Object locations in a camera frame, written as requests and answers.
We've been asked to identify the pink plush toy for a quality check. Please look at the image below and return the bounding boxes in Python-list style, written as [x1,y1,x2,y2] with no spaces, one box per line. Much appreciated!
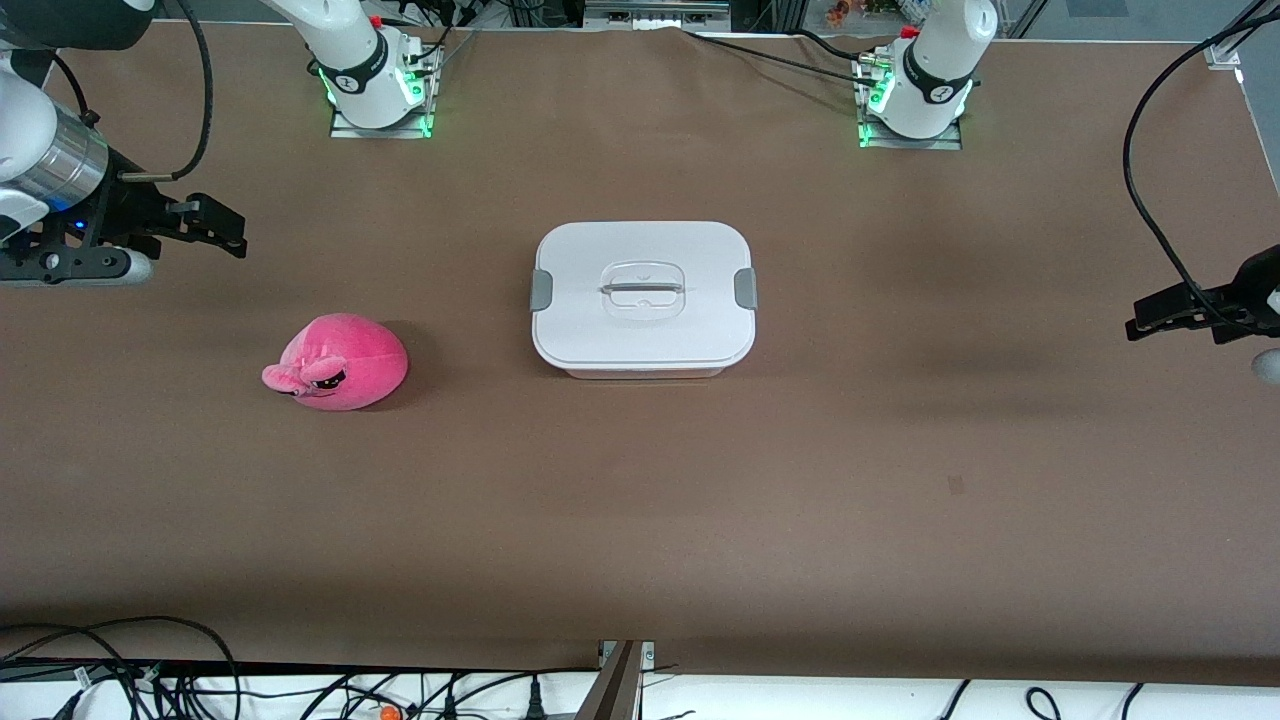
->
[262,313,410,412]

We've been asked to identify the white box lid grey clips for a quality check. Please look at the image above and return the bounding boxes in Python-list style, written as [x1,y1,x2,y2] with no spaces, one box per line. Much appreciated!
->
[530,221,758,371]

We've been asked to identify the translucent pink plastic box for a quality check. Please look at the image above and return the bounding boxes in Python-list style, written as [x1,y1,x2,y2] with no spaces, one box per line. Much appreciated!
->
[560,362,729,380]

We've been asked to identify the colourful small toys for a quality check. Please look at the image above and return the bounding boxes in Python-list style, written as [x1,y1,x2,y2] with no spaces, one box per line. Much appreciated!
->
[825,0,901,26]

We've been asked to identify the black edge strip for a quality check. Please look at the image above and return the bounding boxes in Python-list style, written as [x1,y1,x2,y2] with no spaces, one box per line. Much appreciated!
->
[0,657,601,677]

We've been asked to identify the grey metal rack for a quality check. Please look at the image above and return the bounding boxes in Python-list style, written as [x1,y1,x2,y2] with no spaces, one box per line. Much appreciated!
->
[585,0,731,28]

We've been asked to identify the brown table cover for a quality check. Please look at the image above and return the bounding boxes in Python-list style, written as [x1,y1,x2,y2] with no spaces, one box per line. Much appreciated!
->
[0,22,1280,691]

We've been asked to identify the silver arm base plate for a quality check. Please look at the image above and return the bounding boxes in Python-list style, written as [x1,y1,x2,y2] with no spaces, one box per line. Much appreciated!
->
[858,55,964,151]
[330,45,437,139]

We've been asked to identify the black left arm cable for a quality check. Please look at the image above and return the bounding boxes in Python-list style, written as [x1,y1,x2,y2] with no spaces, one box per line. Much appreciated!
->
[1122,0,1280,336]

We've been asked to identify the black looped cable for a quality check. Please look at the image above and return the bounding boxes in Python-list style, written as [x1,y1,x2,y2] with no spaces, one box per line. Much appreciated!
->
[0,615,243,720]

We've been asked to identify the black cable on table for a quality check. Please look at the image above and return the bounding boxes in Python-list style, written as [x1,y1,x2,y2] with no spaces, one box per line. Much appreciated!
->
[685,28,886,91]

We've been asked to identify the aluminium profile with bracket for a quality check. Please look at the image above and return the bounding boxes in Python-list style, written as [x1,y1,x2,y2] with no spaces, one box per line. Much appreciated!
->
[575,640,656,720]

